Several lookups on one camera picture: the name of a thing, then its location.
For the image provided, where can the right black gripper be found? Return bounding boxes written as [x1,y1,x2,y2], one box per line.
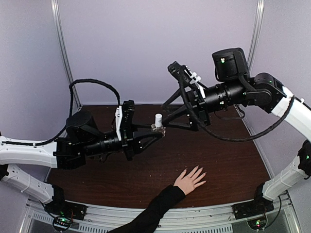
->
[160,77,247,131]

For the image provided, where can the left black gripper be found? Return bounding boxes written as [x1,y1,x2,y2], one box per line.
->
[82,119,163,161]

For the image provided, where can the glitter nail polish bottle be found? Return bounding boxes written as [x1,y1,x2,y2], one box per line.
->
[151,113,166,136]

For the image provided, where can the black sleeved forearm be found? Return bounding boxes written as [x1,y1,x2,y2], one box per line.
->
[109,185,186,233]

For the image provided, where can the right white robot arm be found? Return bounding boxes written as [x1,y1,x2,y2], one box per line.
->
[162,48,311,215]

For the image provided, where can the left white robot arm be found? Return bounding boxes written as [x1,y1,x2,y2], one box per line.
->
[0,100,165,216]

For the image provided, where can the person's bare hand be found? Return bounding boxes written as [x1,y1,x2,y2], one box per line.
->
[173,166,206,195]

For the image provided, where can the left round circuit board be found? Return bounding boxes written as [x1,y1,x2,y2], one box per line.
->
[52,216,73,231]

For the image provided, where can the round circuit board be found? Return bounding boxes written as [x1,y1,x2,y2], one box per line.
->
[247,216,267,231]
[52,216,73,231]

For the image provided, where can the right round circuit board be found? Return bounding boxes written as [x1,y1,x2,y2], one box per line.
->
[247,216,267,231]

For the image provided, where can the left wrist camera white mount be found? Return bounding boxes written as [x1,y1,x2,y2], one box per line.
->
[115,105,122,141]

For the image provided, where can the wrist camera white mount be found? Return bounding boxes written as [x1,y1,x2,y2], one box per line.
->
[115,105,122,141]
[167,61,207,98]

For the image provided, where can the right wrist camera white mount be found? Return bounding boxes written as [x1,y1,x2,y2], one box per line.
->
[167,61,207,98]

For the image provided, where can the right black sleeved cable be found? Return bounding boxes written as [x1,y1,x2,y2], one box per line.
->
[178,69,295,142]

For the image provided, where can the black sleeved cable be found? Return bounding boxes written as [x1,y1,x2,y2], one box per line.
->
[34,79,121,148]
[178,69,295,142]

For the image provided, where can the left black sleeved cable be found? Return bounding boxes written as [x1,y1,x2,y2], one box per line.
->
[34,79,121,148]

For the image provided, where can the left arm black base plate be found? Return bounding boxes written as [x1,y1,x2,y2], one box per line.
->
[44,201,87,220]

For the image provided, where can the aluminium front rail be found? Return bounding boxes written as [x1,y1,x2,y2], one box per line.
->
[18,193,301,233]

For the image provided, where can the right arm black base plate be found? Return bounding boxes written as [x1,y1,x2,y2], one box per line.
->
[232,200,274,219]

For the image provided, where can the right aluminium frame post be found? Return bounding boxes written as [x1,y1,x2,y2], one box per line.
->
[247,0,265,72]

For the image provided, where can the aluminium frame post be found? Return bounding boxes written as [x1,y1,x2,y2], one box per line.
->
[50,0,82,109]
[247,0,265,72]

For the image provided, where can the left aluminium frame post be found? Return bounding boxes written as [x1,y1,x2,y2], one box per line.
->
[50,0,82,109]

